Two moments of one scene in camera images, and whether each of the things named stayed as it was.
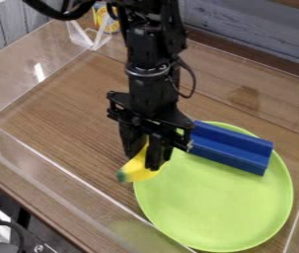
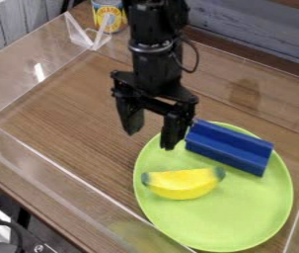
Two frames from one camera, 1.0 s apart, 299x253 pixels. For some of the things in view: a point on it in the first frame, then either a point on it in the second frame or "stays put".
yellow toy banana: x=135 y=169 → x=185 y=184
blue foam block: x=231 y=147 stays put
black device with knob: x=43 y=239 stays put
